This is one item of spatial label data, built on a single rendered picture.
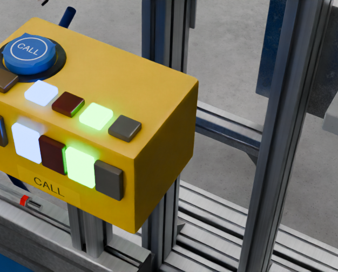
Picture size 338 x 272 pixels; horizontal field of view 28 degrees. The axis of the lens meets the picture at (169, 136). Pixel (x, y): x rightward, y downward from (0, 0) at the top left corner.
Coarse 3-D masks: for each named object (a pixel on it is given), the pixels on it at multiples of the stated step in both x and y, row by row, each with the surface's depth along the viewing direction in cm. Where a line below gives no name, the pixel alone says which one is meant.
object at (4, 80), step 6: (0, 72) 51; (6, 72) 51; (0, 78) 50; (6, 78) 50; (12, 78) 50; (0, 84) 50; (6, 84) 50; (12, 84) 50; (0, 90) 50; (6, 90) 50
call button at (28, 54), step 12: (24, 36) 53; (36, 36) 53; (12, 48) 52; (24, 48) 52; (36, 48) 52; (48, 48) 52; (12, 60) 51; (24, 60) 51; (36, 60) 51; (48, 60) 52; (24, 72) 51; (36, 72) 52
